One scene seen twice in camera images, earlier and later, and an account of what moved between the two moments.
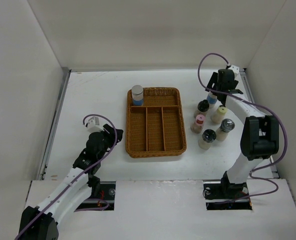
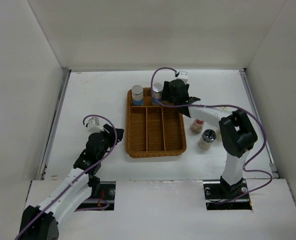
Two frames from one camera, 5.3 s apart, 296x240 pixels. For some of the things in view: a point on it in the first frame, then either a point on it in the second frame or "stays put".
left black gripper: x=110 y=131 stays put
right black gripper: x=213 y=80 → x=166 y=89
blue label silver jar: x=211 y=98 → x=157 y=89
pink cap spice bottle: x=197 y=127 stays put
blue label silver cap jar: x=137 y=92 stays put
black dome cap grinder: x=208 y=136 stays put
